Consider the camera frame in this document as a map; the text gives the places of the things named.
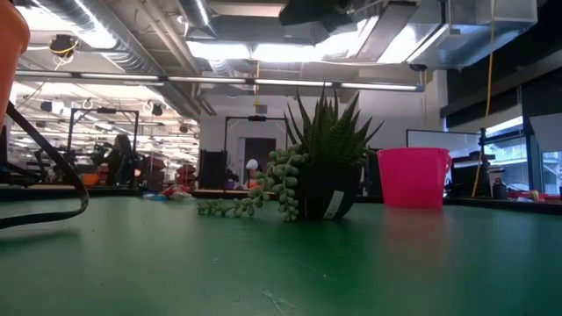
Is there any silver ribbed ceiling duct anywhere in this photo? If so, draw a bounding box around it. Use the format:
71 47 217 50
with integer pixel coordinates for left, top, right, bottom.
25 0 207 119

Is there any long ceiling light bar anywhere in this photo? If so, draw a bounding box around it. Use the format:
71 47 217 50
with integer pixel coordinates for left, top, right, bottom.
17 69 426 93

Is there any potted succulent plant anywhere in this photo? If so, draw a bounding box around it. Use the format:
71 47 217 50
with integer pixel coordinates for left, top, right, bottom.
196 85 385 222

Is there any black ceiling camera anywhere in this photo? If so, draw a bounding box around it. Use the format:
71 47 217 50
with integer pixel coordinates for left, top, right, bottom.
47 33 80 58

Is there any yellow hanging cable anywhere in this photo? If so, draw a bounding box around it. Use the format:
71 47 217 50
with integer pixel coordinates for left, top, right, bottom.
471 0 496 198

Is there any black equipment stand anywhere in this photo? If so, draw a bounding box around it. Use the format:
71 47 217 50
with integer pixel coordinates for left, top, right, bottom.
450 126 497 198

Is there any black camera rig frame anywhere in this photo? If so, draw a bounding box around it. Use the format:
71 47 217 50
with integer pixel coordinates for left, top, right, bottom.
223 114 289 153
65 106 141 154

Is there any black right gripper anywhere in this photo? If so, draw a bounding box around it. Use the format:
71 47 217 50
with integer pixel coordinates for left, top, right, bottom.
278 0 353 32

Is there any black bottle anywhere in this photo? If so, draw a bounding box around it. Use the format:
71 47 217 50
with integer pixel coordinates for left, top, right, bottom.
491 177 508 201

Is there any red Skittles candy bag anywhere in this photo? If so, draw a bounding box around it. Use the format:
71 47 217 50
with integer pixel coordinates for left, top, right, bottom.
161 183 195 202

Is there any black equipment cabinet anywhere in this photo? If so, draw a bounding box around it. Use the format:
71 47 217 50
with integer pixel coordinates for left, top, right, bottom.
198 148 228 190

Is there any pink plastic bucket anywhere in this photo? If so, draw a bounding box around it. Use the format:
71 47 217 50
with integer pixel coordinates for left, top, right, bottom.
376 147 453 209

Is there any green table mat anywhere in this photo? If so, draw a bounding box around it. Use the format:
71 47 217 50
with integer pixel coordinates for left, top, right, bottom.
0 196 562 316

